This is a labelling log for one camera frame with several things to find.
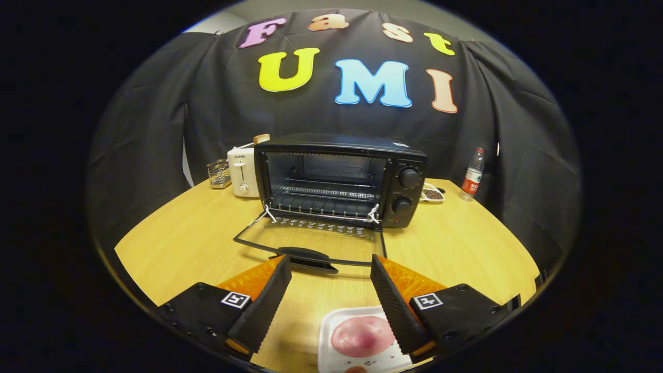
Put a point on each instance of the black toaster oven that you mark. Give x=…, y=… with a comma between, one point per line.
x=336, y=142

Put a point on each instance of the brown bread slice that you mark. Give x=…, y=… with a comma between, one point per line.
x=261, y=138

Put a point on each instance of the pink round meat slice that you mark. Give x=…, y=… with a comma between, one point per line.
x=362, y=336

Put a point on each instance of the white pop-up toaster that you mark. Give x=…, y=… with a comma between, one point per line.
x=242, y=171

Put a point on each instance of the white rectangular plate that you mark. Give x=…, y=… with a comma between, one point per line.
x=331, y=357

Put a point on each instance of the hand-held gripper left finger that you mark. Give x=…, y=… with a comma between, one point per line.
x=267, y=311

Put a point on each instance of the plastic bottle with red label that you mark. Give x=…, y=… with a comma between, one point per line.
x=472, y=178

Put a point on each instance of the small white dish of beans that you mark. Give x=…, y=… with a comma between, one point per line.
x=432, y=195

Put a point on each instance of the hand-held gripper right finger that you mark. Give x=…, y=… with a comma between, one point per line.
x=396, y=311

